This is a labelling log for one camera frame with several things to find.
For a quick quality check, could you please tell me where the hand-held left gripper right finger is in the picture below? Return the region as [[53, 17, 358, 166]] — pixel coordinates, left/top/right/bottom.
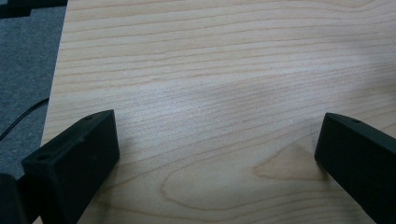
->
[[314, 112, 396, 224]]

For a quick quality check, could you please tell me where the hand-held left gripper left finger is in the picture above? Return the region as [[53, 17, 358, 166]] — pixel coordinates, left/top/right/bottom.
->
[[21, 109, 120, 224]]

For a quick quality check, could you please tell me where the dark object on floor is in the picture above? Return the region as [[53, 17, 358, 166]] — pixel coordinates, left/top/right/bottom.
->
[[0, 0, 69, 19]]

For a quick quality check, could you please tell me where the thin black cable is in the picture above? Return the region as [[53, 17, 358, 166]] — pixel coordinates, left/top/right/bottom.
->
[[0, 97, 50, 141]]

